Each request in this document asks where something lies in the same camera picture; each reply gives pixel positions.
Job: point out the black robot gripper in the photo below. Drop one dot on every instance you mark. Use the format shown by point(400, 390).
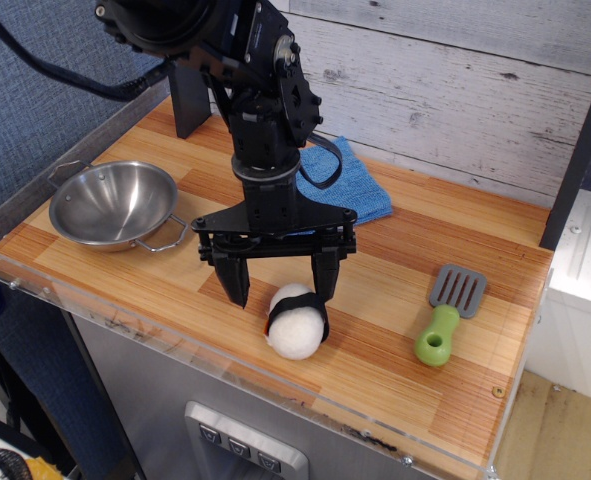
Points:
point(275, 221)

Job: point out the white plush egg black band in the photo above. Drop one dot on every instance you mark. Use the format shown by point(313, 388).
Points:
point(297, 323)

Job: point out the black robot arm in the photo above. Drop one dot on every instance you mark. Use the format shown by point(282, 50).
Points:
point(250, 61)

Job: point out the blue folded cloth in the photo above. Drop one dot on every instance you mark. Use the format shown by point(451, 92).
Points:
point(355, 188)

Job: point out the clear acrylic front guard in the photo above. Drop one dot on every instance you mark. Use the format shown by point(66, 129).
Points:
point(167, 340)

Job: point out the silver dispenser button panel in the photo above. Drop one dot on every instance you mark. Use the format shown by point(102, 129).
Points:
point(229, 449)

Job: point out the white ridged side cabinet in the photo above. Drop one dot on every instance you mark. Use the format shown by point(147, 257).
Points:
point(560, 346)

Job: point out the grey spatula green handle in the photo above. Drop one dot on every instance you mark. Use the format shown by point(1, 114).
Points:
point(456, 295)

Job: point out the stainless steel bowl with handles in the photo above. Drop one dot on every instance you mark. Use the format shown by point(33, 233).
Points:
point(115, 206)

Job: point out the dark grey left post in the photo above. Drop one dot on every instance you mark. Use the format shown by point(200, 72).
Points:
point(190, 100)

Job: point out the dark grey post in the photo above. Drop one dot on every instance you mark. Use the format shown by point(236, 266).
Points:
point(190, 100)
point(569, 188)

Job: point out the dark grey right post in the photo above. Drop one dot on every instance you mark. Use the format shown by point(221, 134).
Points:
point(569, 188)

